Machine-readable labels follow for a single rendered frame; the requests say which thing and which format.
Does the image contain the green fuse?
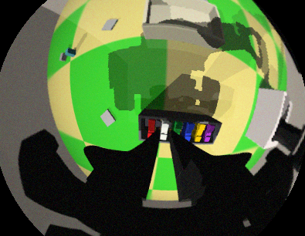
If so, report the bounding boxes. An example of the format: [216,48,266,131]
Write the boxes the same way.
[171,121,183,134]

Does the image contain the white blade fuse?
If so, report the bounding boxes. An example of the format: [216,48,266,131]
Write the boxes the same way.
[161,120,170,140]

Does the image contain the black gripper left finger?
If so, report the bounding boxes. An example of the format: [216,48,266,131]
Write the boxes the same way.
[83,130,161,201]

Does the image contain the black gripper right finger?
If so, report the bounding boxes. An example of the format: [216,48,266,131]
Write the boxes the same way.
[170,130,252,202]

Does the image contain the beige open tray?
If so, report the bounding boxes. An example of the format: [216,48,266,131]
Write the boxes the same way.
[141,0,225,51]

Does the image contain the teal rectangular block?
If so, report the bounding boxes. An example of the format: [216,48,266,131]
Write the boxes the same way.
[65,47,76,57]

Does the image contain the red fuse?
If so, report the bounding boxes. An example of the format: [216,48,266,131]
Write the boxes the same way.
[148,119,155,137]

